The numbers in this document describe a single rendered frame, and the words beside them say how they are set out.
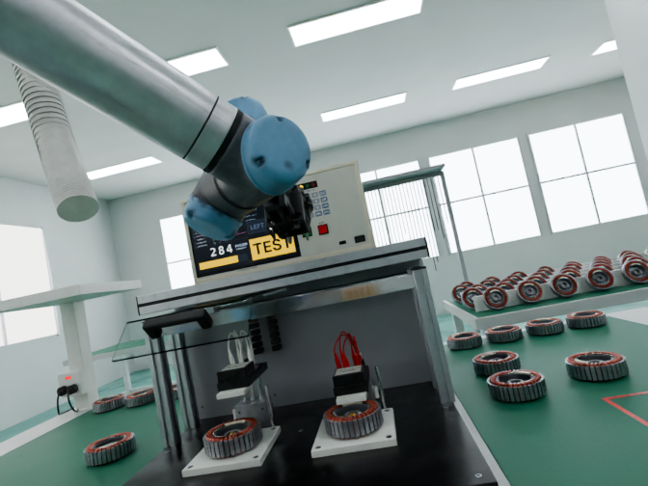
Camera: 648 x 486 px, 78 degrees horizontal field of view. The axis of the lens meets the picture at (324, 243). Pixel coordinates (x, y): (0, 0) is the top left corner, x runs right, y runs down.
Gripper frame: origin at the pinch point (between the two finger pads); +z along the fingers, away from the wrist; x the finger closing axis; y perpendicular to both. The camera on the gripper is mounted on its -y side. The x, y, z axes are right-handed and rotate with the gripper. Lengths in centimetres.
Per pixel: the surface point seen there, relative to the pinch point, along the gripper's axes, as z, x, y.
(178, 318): -14.1, -18.9, 21.2
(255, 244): 6.7, -12.5, -2.3
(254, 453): 7.6, -14.8, 41.2
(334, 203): 4.5, 7.6, -7.2
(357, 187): 3.4, 13.5, -9.5
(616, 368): 23, 57, 35
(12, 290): 342, -468, -214
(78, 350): 65, -106, -7
